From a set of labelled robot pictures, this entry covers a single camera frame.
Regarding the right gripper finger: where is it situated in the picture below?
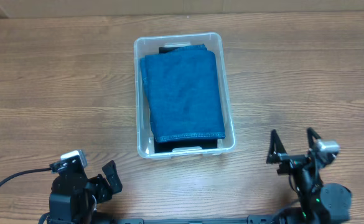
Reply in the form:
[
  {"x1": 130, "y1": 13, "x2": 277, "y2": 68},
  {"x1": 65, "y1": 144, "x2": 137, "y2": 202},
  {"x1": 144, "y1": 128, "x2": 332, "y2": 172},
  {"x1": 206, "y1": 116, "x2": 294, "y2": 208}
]
[
  {"x1": 307, "y1": 128, "x2": 321, "y2": 148},
  {"x1": 266, "y1": 129, "x2": 287, "y2": 164}
]

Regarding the blue towel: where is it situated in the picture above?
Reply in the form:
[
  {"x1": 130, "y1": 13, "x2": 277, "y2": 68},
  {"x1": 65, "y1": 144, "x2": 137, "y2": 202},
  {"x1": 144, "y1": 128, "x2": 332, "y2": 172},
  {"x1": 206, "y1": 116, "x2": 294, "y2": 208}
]
[{"x1": 140, "y1": 44, "x2": 226, "y2": 142}]

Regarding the black cloth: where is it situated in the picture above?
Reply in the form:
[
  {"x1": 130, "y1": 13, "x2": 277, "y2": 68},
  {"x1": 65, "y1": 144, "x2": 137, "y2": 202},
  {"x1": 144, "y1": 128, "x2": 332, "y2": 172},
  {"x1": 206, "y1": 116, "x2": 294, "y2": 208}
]
[{"x1": 158, "y1": 46, "x2": 190, "y2": 54}]

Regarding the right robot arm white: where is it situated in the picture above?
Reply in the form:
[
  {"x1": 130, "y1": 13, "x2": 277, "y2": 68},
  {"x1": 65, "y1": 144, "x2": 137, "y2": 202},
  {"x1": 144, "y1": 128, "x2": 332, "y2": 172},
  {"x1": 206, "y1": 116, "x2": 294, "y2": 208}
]
[{"x1": 266, "y1": 128, "x2": 352, "y2": 223}]

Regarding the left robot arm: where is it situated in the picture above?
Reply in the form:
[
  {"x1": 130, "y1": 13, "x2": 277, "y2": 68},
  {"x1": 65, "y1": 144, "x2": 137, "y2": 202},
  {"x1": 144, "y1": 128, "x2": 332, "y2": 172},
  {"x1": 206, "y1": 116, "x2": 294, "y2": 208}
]
[{"x1": 39, "y1": 157, "x2": 123, "y2": 224}]

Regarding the clear plastic container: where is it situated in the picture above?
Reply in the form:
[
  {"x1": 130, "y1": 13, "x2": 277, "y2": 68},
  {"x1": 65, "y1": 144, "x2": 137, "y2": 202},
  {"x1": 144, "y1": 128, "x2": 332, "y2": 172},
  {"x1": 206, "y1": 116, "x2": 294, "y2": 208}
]
[{"x1": 134, "y1": 32, "x2": 236, "y2": 160}]

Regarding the cardboard backdrop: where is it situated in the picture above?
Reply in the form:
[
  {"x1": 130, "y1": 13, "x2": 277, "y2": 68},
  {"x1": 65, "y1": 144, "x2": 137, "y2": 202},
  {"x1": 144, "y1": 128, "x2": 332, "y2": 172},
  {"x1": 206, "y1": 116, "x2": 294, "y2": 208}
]
[{"x1": 0, "y1": 0, "x2": 364, "y2": 19}]

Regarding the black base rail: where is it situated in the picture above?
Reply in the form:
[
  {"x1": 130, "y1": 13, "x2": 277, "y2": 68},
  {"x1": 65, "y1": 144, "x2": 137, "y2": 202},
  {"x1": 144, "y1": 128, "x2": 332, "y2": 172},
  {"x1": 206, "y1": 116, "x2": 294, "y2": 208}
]
[{"x1": 114, "y1": 215, "x2": 273, "y2": 224}]

